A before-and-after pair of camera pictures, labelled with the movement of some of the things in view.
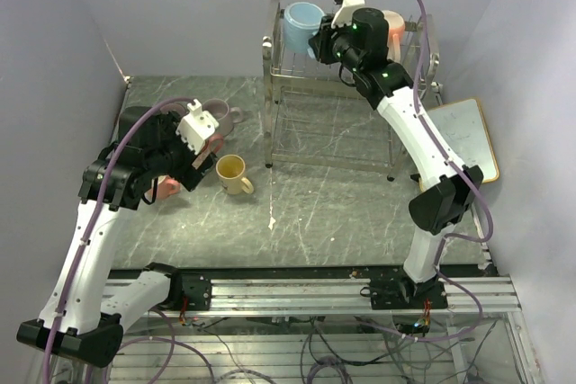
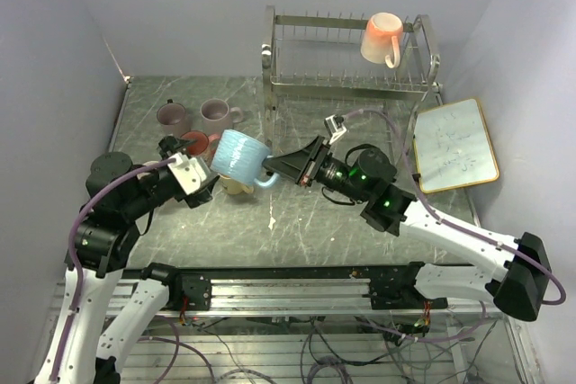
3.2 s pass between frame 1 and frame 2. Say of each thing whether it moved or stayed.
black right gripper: moved
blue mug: moved
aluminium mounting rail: stayed
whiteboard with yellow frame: stayed
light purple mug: stayed
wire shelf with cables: stayed
